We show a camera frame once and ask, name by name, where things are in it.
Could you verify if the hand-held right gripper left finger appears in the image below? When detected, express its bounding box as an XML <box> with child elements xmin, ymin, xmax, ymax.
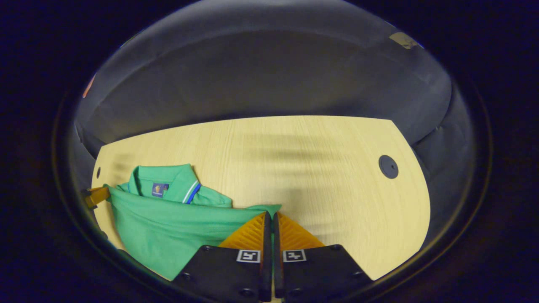
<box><xmin>172</xmin><ymin>211</ymin><xmax>272</xmax><ymax>303</ymax></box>

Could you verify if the green T-shirt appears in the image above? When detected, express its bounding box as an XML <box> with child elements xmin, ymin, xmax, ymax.
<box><xmin>104</xmin><ymin>164</ymin><xmax>282</xmax><ymax>282</ymax></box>

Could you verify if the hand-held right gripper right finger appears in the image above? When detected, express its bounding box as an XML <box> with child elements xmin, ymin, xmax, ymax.
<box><xmin>273</xmin><ymin>212</ymin><xmax>374</xmax><ymax>303</ymax></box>

